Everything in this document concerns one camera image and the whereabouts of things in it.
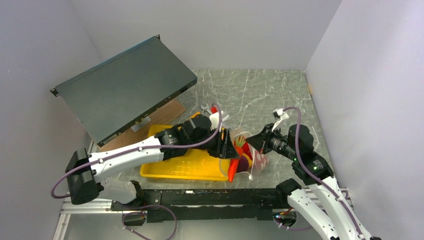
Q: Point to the yellow handled screwdriver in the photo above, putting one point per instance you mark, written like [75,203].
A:
[195,115]

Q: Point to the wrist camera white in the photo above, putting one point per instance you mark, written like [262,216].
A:
[280,117]
[214,118]

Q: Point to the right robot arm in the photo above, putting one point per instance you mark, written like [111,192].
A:
[321,192]

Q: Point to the orange carrot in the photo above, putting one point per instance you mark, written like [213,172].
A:
[238,143]

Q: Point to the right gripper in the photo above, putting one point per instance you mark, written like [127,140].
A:
[256,140]

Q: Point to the black aluminium base frame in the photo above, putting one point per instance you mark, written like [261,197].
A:
[139,206]

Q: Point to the red apple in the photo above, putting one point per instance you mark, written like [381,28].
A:
[260,162]

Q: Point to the red bell pepper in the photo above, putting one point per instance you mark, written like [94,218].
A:
[249,150]

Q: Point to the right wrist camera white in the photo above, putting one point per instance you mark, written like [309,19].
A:
[280,117]

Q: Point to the clear polka dot zip bag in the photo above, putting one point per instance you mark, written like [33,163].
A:
[223,165]

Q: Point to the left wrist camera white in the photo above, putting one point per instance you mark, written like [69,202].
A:
[214,118]

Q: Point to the silver wrench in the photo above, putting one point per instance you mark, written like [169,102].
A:
[206,108]

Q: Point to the yellow plastic tray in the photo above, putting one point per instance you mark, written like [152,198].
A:
[194,165]

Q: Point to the purple onion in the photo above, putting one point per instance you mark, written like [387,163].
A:
[244,163]

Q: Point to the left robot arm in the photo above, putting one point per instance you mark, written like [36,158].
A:
[88,175]

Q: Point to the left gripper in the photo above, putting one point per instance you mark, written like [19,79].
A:
[229,150]

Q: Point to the wooden board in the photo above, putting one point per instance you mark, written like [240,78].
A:
[138,132]

